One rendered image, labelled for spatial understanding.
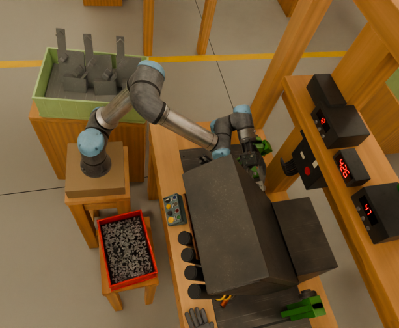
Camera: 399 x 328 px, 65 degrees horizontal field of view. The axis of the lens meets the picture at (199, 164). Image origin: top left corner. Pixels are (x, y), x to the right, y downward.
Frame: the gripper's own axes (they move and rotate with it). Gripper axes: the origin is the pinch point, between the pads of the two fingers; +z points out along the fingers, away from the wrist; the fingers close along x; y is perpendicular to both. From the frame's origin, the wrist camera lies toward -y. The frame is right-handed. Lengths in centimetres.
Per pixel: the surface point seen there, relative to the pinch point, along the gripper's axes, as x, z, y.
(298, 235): 12.7, 22.4, 2.0
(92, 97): -93, -72, -6
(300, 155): 20.4, -8.3, 4.4
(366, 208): 38.4, 14.3, 24.0
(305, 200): 16.7, 9.8, -7.5
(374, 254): 38, 28, 25
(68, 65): -99, -92, 4
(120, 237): -66, 12, 15
